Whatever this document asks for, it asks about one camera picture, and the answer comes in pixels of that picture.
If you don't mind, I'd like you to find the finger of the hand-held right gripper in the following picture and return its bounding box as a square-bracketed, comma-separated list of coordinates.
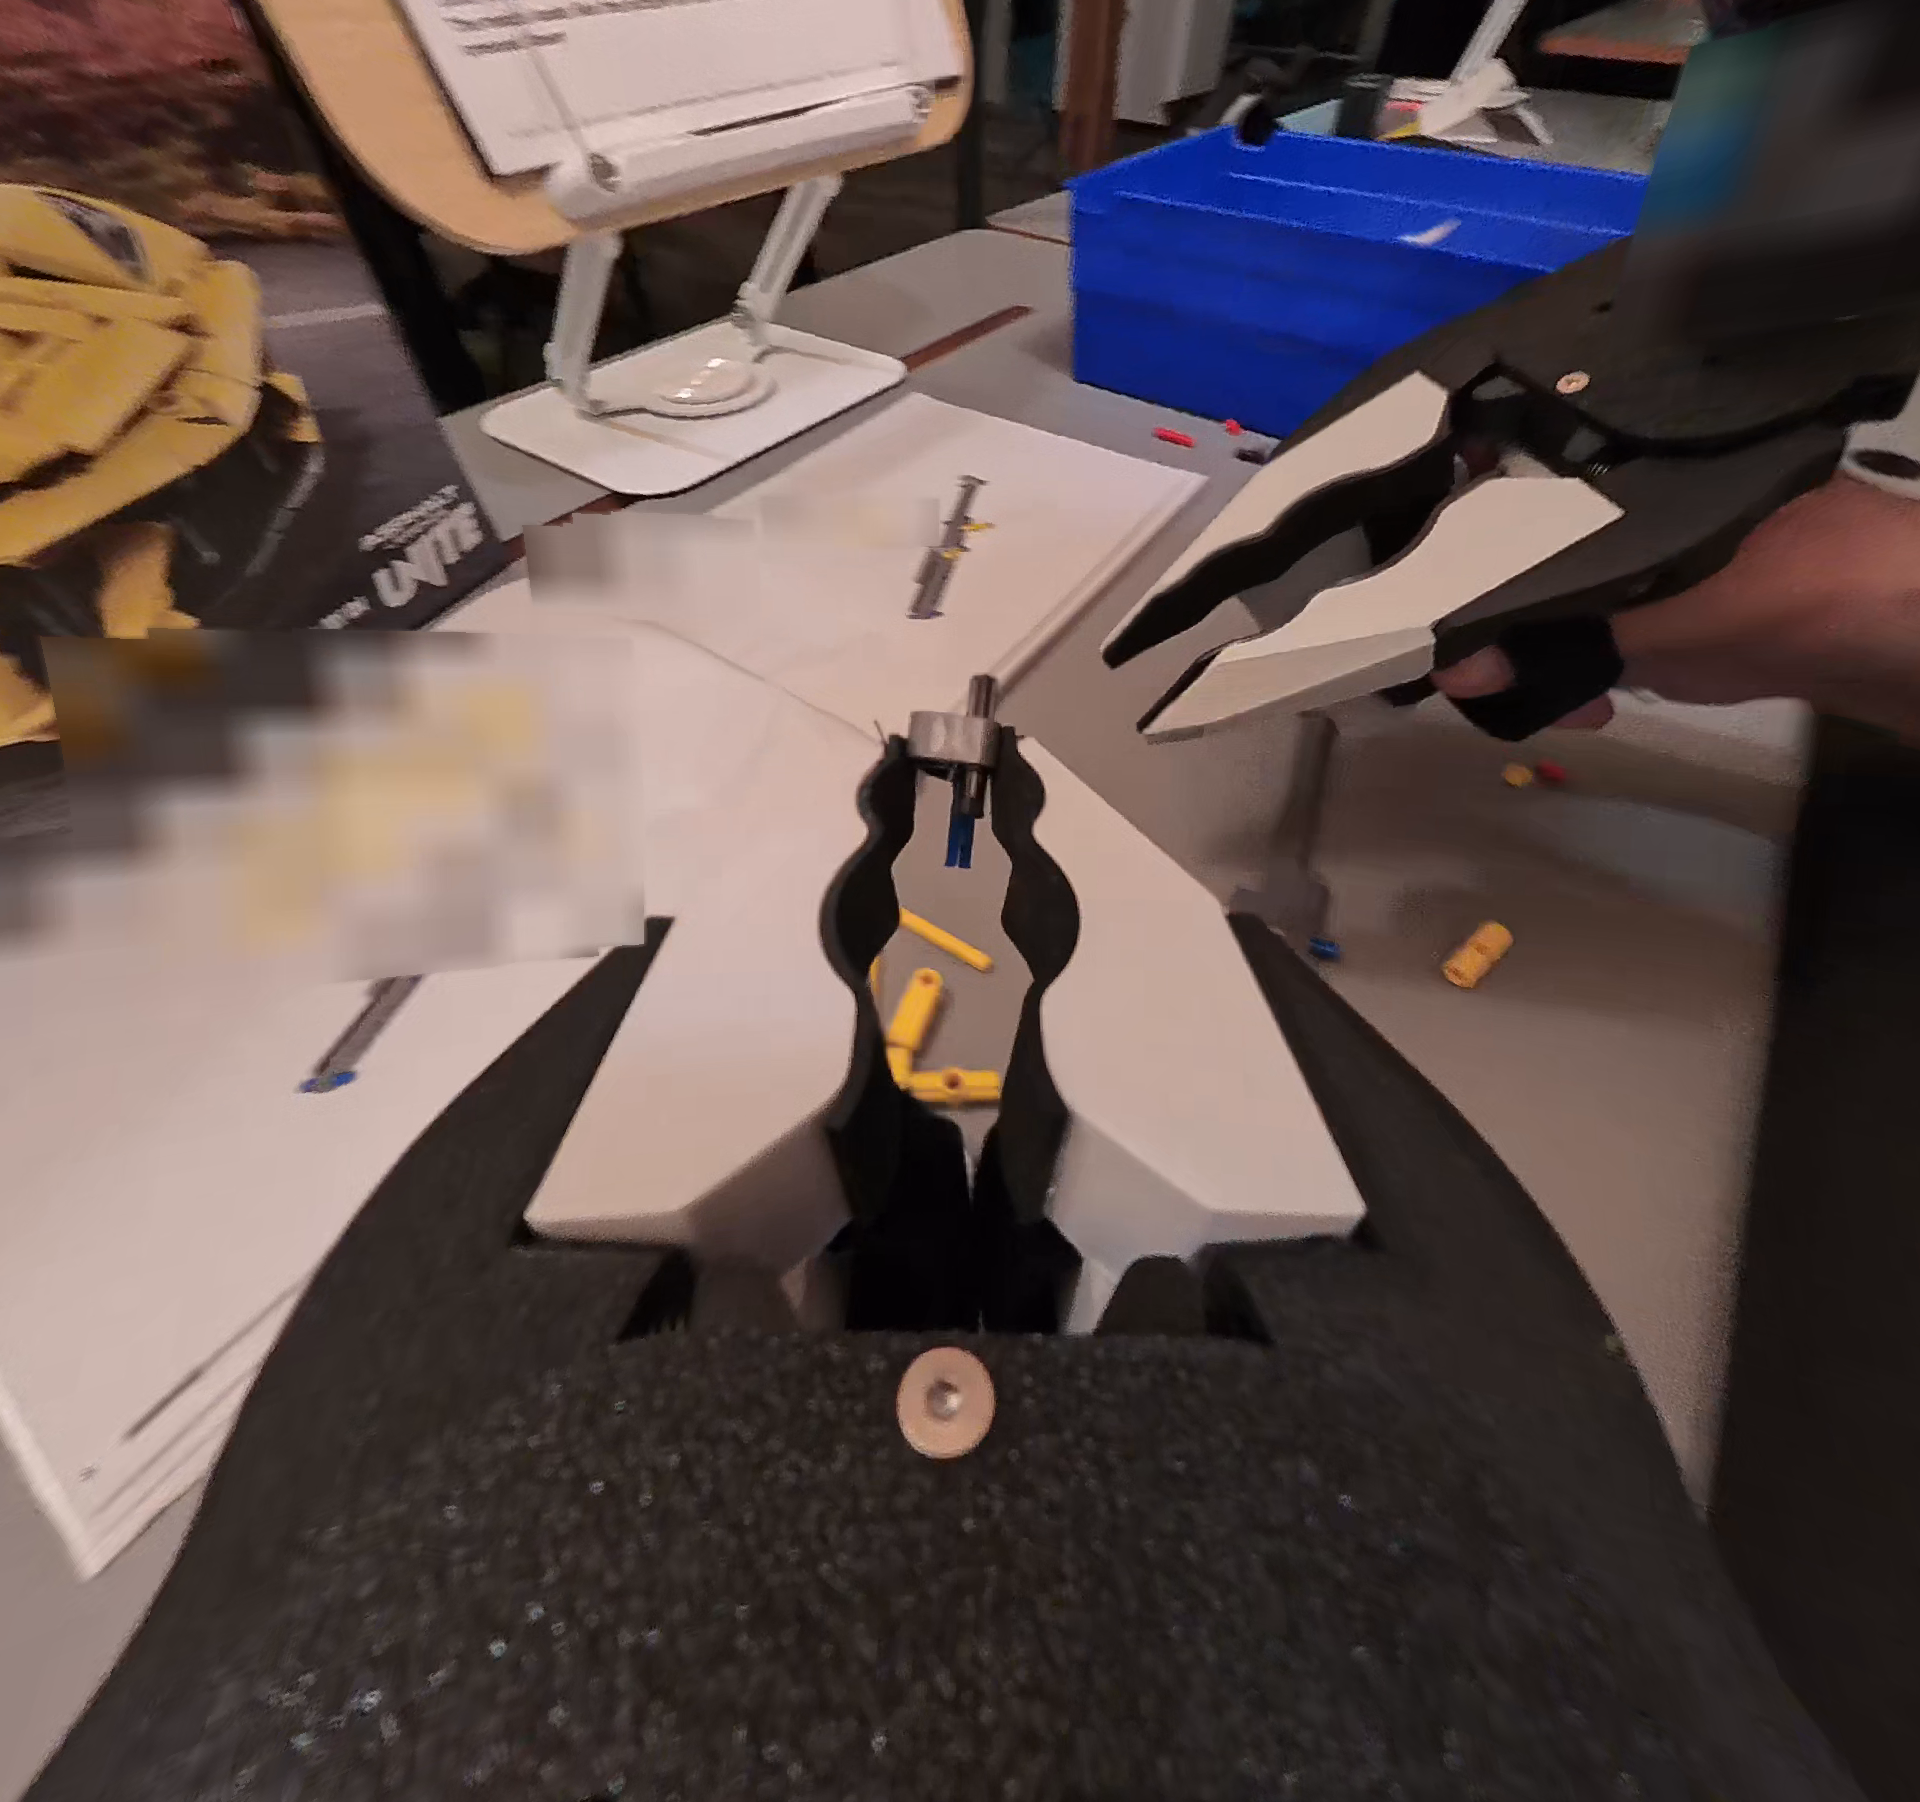
[1100, 371, 1457, 669]
[1134, 477, 1632, 748]

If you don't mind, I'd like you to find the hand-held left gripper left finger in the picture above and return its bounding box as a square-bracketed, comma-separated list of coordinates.
[521, 745, 974, 1326]

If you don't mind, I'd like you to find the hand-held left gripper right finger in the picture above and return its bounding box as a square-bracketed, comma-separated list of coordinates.
[974, 739, 1369, 1326]

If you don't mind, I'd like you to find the long grey lego beam assembly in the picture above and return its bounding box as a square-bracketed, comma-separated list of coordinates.
[1272, 712, 1346, 960]

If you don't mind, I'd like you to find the black lego pin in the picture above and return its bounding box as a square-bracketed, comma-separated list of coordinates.
[961, 671, 1007, 826]

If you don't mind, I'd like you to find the cluster of yellow lego pieces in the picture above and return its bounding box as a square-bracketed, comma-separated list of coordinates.
[866, 906, 1003, 1110]

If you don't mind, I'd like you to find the lego set box with yellow car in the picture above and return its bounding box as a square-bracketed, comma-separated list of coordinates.
[0, 0, 516, 845]

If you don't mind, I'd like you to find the blue plastic bin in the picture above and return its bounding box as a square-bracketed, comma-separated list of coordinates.
[1061, 127, 1652, 443]

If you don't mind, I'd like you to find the open instruction booklet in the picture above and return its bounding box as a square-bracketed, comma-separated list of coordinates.
[0, 394, 1211, 1582]

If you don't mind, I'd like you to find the small wooden board on stand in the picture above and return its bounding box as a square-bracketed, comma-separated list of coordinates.
[1377, 0, 1564, 153]

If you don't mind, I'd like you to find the black perforated board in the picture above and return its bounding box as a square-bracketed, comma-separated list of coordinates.
[1706, 712, 1920, 1802]

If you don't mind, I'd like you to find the printed instruction sheet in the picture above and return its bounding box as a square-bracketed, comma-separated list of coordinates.
[332, 0, 972, 181]

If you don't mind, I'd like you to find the wooden document board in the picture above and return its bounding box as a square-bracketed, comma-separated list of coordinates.
[186, 0, 977, 261]

